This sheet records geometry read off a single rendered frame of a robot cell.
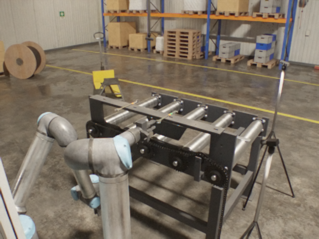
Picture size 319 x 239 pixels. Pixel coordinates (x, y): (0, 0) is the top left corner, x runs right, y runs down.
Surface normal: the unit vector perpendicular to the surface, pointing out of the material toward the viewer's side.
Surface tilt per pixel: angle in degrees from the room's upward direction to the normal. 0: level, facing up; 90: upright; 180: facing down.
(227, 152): 90
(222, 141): 90
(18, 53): 90
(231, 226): 0
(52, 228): 0
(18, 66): 90
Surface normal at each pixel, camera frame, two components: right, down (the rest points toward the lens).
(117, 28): -0.58, 0.33
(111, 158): 0.07, 0.09
